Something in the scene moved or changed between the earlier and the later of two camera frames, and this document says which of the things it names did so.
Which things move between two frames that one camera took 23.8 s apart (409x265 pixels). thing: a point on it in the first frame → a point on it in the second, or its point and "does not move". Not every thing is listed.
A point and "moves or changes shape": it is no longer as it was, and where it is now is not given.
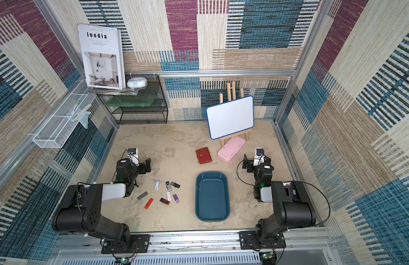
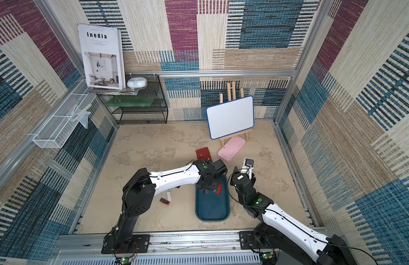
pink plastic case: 231,148 does not move
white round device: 136,82 does not move
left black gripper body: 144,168 → 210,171
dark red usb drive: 163,200 does not move
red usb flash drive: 148,203 moves or changes shape
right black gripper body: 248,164 → 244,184
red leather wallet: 204,155 does not move
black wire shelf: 141,102 does not move
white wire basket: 55,133 does not move
